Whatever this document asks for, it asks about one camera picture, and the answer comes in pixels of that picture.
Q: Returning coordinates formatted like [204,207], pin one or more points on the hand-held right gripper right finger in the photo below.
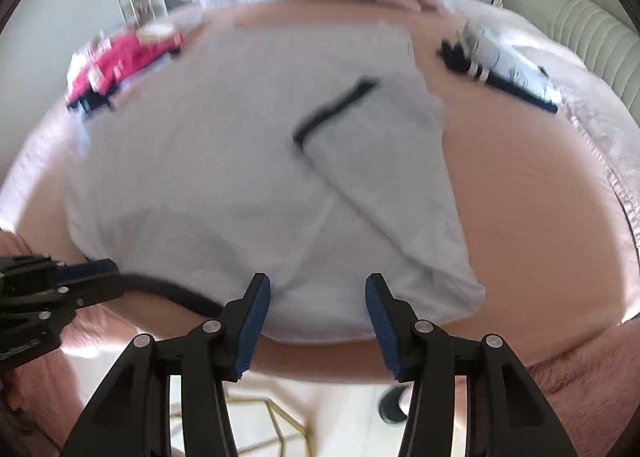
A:
[382,332]

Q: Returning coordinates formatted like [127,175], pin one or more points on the person's left forearm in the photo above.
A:
[9,239]

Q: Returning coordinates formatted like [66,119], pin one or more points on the pale pink pillow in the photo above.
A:
[505,22]
[600,112]

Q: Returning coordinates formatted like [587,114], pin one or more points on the cream garment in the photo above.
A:
[155,32]

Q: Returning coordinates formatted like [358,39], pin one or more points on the navy striped folded garment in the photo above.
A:
[470,67]

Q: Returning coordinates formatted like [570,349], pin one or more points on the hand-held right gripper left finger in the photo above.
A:
[252,327]

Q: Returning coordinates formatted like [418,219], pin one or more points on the green padded headboard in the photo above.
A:
[575,12]

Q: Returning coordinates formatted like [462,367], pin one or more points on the person's right foot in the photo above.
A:
[392,404]

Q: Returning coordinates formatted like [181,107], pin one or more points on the white T-shirt black collar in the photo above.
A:
[225,162]

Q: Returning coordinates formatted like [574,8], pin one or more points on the pink fluffy robe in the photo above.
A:
[590,367]

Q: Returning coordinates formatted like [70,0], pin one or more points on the round pink bed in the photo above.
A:
[525,217]

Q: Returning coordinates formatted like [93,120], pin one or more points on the dark navy garment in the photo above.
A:
[90,104]

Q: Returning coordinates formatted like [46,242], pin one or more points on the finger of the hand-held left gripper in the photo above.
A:
[95,292]
[90,269]

